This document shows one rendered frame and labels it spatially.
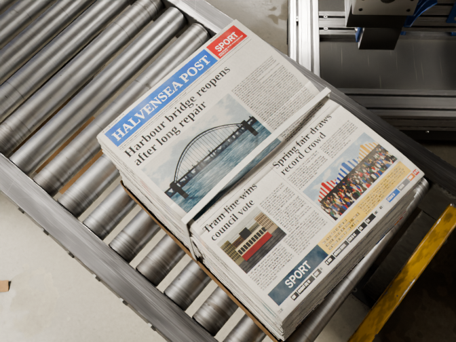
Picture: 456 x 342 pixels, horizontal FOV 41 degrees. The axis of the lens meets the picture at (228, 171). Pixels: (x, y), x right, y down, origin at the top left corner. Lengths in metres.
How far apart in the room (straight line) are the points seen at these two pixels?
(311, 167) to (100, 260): 0.41
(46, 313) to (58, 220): 0.84
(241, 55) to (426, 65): 1.12
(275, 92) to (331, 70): 1.02
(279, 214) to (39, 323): 1.22
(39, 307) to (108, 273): 0.89
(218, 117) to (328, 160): 0.17
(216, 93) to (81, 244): 0.37
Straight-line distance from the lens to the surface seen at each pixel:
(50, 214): 1.12
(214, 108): 0.89
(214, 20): 1.27
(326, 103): 0.91
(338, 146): 0.87
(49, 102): 1.23
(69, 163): 1.16
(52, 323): 1.92
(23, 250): 2.00
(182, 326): 1.03
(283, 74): 0.92
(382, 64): 1.96
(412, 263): 1.06
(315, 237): 0.82
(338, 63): 1.94
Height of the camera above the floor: 1.81
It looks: 66 degrees down
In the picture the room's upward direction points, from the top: 4 degrees counter-clockwise
